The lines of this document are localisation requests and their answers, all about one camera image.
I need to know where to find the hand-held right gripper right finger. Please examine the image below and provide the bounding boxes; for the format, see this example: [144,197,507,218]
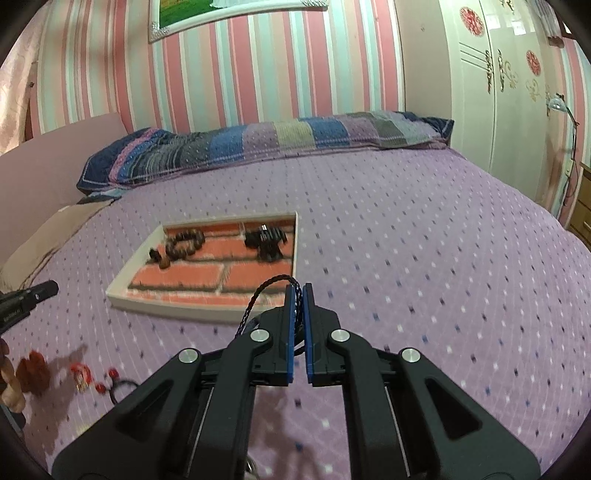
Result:
[302,282,541,480]

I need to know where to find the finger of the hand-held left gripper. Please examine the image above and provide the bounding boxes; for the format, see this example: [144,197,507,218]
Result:
[0,280,60,311]

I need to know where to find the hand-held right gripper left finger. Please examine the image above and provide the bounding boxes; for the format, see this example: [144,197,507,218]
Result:
[52,282,297,480]

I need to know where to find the black braided bracelet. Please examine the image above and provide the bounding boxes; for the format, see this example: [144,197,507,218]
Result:
[238,273,305,356]

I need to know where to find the black scrunchie with silver charm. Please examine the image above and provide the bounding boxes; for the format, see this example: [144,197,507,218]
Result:
[244,223,289,263]

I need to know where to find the brick pattern tray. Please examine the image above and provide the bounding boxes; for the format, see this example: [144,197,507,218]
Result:
[105,211,300,324]

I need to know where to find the wooden bead bracelet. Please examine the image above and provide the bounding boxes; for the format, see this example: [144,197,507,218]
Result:
[148,228,206,269]

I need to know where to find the person's left hand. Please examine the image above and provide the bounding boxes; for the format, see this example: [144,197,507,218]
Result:
[0,340,26,414]

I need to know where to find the beige blanket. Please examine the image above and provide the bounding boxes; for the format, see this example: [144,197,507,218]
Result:
[0,198,116,289]

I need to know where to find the red knot charm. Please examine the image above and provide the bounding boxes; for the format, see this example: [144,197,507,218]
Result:
[70,363,94,393]

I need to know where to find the pink headboard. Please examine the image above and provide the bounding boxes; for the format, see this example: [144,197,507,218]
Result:
[0,113,130,259]

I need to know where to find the pink curtain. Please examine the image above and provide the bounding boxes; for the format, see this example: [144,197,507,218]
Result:
[0,14,47,158]

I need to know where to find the striped patchwork pillow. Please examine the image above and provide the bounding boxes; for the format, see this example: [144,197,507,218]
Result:
[76,110,455,199]

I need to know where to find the wooden desk with drawers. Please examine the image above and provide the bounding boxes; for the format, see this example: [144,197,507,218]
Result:
[568,161,591,252]

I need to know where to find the white wardrobe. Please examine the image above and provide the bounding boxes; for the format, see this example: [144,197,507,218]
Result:
[441,0,578,222]

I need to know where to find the white framed picture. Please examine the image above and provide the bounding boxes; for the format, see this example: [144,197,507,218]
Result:
[148,0,329,44]

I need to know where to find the desk lamp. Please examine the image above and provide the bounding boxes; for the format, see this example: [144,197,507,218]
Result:
[545,92,580,208]

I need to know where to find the black hair tie red beads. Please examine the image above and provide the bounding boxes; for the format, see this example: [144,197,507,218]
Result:
[95,368,139,404]

